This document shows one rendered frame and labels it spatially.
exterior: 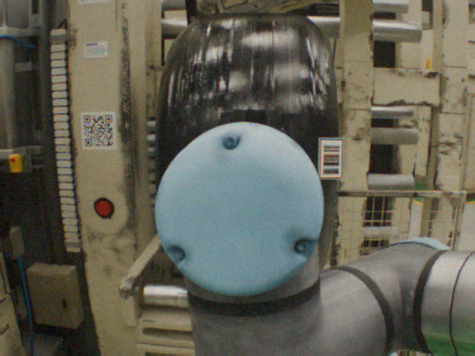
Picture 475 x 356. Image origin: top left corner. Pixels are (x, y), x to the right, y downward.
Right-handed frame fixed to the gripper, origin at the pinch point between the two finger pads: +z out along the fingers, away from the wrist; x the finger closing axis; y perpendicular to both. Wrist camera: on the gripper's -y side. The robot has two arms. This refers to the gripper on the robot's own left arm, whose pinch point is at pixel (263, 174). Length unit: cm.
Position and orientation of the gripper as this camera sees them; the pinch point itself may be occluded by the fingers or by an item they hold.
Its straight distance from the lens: 52.8
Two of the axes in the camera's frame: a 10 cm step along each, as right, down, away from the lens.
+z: 0.8, -1.0, 9.9
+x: -10.0, -0.2, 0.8
